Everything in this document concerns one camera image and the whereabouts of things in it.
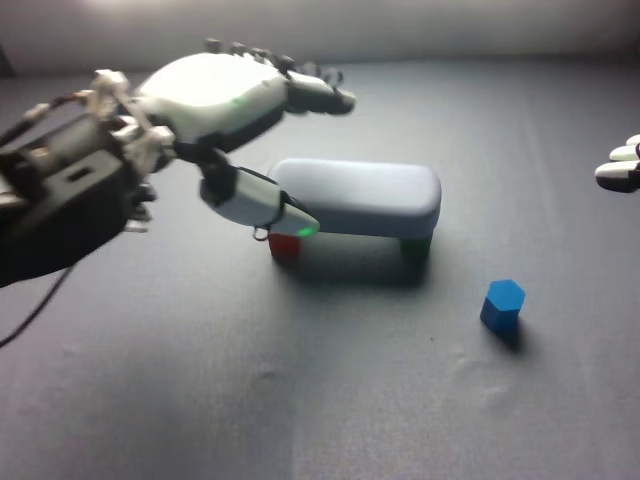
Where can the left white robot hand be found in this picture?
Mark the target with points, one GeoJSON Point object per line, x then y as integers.
{"type": "Point", "coordinates": [210, 90]}

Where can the lilac oblong case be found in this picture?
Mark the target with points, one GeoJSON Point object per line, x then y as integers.
{"type": "Point", "coordinates": [360, 195]}

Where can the grey table cloth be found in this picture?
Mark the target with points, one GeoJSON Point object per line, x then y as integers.
{"type": "Point", "coordinates": [300, 375]}

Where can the green rectangular block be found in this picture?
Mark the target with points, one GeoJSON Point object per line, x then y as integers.
{"type": "Point", "coordinates": [416, 248]}

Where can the red rectangular block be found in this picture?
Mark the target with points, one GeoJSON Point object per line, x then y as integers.
{"type": "Point", "coordinates": [285, 247]}

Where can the blue hexagonal block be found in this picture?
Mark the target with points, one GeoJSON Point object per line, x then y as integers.
{"type": "Point", "coordinates": [502, 305]}

